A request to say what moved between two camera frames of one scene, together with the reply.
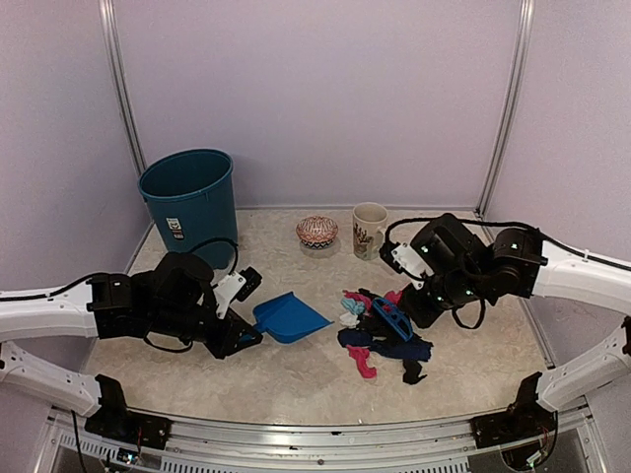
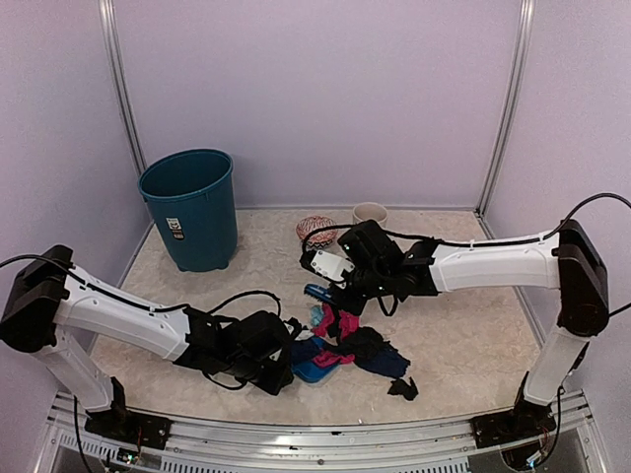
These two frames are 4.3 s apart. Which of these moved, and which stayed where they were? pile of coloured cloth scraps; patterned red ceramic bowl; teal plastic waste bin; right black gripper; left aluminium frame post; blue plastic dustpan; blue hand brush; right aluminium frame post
Moved: right black gripper; blue plastic dustpan; pile of coloured cloth scraps; blue hand brush
Stayed: left aluminium frame post; right aluminium frame post; teal plastic waste bin; patterned red ceramic bowl
